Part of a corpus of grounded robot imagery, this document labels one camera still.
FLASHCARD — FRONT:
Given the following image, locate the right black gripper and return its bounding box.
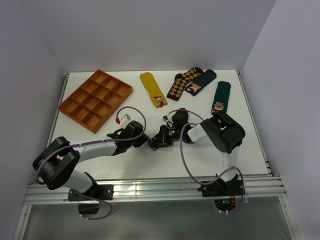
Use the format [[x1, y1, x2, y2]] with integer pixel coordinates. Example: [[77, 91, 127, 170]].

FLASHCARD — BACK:
[[151, 124, 183, 148]]

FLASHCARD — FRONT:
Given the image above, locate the brown striped-cuff sock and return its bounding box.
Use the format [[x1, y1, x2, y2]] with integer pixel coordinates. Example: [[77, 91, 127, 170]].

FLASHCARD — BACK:
[[149, 111, 190, 151]]

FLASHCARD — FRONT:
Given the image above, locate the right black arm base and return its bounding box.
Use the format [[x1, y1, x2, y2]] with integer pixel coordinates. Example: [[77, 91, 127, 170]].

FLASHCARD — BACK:
[[197, 179, 246, 215]]

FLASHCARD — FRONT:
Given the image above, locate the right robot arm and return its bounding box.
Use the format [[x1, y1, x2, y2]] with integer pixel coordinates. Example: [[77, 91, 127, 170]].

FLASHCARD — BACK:
[[148, 108, 246, 195]]

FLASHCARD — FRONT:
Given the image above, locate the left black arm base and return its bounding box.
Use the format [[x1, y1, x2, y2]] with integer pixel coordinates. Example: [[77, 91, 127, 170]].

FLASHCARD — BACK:
[[67, 184, 114, 220]]

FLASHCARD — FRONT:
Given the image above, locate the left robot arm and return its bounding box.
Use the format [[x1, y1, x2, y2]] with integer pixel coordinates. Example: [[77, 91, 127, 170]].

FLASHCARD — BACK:
[[32, 120, 150, 200]]

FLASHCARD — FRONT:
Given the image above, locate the yellow cartoon sock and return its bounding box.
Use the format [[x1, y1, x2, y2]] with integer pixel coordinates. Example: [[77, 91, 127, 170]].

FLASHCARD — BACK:
[[139, 72, 168, 108]]

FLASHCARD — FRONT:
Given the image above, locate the orange compartment tray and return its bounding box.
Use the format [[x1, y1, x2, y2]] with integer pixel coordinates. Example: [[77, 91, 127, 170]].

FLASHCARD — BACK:
[[58, 69, 133, 134]]

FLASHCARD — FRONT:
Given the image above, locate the navy blue cartoon sock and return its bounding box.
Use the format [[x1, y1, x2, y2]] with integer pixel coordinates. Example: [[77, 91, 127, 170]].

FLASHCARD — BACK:
[[184, 69, 217, 96]]

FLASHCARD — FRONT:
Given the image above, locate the brown argyle sock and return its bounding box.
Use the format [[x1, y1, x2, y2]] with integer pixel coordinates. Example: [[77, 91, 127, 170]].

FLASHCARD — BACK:
[[166, 67, 204, 101]]

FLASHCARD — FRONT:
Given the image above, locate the dark green cartoon sock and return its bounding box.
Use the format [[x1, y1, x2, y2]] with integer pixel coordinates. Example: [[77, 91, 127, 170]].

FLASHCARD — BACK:
[[211, 81, 231, 115]]

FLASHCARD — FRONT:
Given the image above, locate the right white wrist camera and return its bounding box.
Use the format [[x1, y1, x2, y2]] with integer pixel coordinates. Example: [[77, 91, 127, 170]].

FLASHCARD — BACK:
[[162, 114, 170, 124]]

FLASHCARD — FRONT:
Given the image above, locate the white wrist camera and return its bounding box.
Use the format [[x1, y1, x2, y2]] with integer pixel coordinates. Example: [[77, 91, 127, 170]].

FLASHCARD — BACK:
[[120, 114, 131, 127], [162, 114, 170, 124]]

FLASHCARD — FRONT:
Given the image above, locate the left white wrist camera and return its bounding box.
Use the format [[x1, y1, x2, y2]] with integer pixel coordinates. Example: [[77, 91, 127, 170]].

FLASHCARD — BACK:
[[120, 114, 131, 127]]

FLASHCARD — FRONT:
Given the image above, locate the aluminium frame rail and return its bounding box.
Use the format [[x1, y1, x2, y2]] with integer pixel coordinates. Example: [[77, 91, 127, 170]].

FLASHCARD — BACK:
[[23, 175, 286, 205]]

